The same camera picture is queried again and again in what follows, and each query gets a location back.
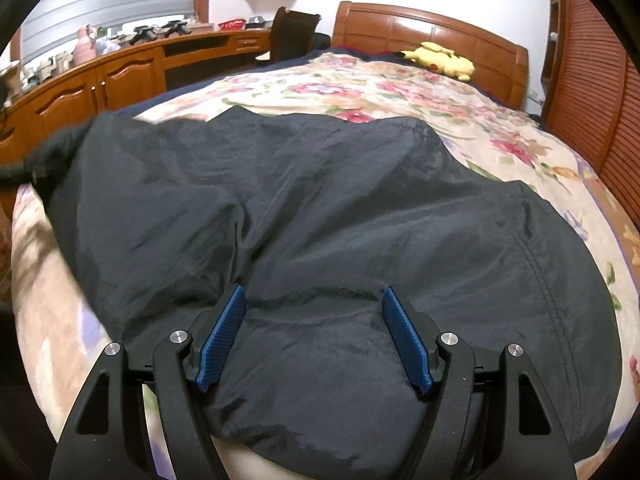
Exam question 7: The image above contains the wooden desk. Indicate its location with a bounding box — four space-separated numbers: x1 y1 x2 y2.
0 27 274 216

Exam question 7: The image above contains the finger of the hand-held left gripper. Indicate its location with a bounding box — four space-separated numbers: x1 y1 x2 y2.
0 160 40 184

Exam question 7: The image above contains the wooden louvered wardrobe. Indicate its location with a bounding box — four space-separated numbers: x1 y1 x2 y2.
540 0 640 221

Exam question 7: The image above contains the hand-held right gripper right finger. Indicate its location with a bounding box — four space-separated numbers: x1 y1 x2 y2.
381 286 593 480

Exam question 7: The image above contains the yellow plush toy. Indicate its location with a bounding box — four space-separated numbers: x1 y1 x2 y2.
402 41 475 82

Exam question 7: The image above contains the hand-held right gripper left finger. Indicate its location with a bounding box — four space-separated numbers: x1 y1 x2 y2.
49 284 247 480

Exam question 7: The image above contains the black jacket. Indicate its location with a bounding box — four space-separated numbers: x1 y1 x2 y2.
22 110 623 480

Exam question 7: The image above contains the cluster of small desk ornaments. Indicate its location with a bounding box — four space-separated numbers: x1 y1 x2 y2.
0 50 73 106

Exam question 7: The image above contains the floral blanket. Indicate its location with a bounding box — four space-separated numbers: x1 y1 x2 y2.
10 52 640 480

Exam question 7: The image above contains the pink figurine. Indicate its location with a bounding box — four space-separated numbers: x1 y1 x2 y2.
72 25 99 66

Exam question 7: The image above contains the grey window blind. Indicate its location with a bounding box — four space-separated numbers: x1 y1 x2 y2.
20 0 198 61

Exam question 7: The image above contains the dark brown chair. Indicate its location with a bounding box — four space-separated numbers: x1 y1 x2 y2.
256 6 332 64

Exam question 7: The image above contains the wooden headboard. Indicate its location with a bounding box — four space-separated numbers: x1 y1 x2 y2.
332 1 530 111

